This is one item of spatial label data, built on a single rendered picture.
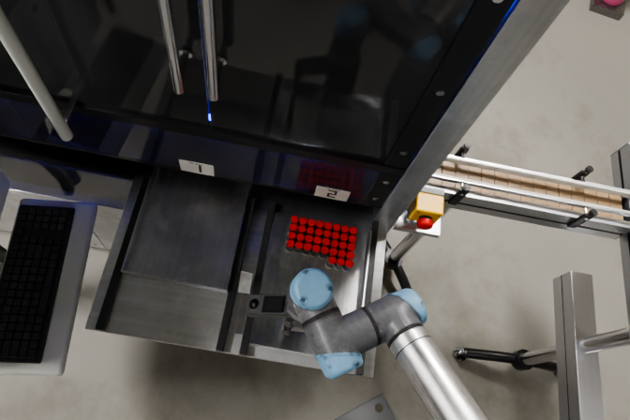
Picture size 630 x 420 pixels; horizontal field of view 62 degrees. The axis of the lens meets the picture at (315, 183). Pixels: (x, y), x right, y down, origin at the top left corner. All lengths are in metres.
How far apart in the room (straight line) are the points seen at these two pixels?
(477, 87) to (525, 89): 2.20
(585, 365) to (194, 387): 1.39
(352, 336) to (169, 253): 0.61
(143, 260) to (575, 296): 1.41
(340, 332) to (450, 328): 1.48
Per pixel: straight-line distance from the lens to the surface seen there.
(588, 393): 2.00
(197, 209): 1.44
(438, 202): 1.38
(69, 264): 1.53
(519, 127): 2.96
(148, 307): 1.38
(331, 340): 0.96
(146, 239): 1.42
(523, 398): 2.51
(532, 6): 0.79
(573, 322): 2.02
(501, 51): 0.85
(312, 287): 0.96
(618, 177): 1.89
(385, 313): 0.99
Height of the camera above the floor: 2.22
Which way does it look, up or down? 64 degrees down
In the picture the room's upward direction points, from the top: 18 degrees clockwise
